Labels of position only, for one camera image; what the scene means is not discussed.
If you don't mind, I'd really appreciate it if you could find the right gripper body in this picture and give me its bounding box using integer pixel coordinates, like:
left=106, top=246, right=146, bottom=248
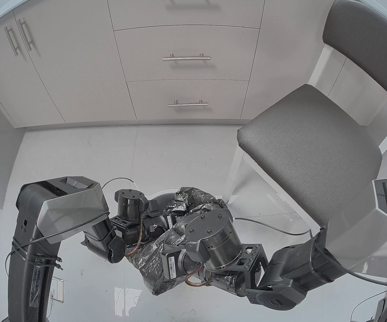
left=162, top=247, right=214, bottom=286

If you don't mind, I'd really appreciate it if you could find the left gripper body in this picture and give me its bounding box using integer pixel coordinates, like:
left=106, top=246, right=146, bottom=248
left=142, top=213, right=179, bottom=239

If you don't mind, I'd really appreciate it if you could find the black plastic bag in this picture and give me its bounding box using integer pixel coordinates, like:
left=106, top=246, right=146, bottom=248
left=126, top=186, right=229, bottom=296

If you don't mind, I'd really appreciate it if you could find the white trash bin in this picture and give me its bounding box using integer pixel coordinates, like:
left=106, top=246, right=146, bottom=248
left=148, top=189, right=181, bottom=214

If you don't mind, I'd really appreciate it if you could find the beige cabinet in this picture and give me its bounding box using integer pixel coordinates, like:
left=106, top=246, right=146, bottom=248
left=0, top=0, right=387, bottom=129

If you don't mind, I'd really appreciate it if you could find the grey white chair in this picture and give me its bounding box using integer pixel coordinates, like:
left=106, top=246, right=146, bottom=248
left=222, top=0, right=387, bottom=239

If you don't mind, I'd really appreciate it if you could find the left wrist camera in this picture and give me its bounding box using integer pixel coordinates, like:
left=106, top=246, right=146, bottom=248
left=147, top=198, right=162, bottom=218

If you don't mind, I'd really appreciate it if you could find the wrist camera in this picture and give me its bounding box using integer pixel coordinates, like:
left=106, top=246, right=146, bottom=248
left=147, top=198, right=162, bottom=218
left=185, top=237, right=211, bottom=264

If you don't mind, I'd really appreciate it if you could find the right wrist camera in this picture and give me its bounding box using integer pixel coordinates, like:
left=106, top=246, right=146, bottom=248
left=185, top=237, right=211, bottom=264

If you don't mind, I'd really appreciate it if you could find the black cable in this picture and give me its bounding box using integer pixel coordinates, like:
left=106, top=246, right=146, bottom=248
left=351, top=292, right=382, bottom=322
left=6, top=178, right=137, bottom=267
left=233, top=217, right=387, bottom=285

